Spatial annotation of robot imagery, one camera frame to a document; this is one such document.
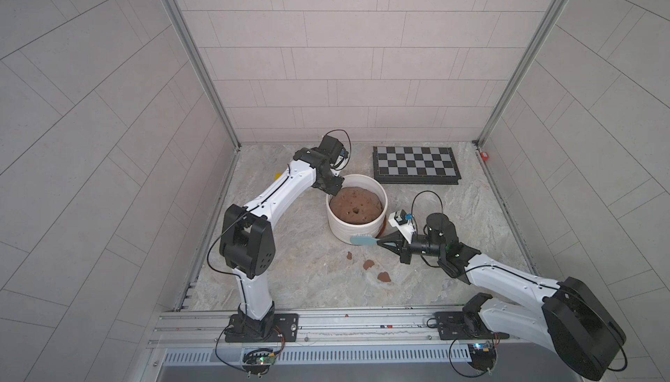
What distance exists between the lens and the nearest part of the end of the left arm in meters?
0.61

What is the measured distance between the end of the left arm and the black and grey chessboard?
301 mm

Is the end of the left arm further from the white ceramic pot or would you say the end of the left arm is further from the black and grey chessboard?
the black and grey chessboard

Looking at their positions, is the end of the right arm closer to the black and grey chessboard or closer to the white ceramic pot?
the white ceramic pot

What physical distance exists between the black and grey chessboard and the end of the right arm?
342mm

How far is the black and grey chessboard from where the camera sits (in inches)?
40.9

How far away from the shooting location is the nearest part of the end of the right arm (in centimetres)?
65
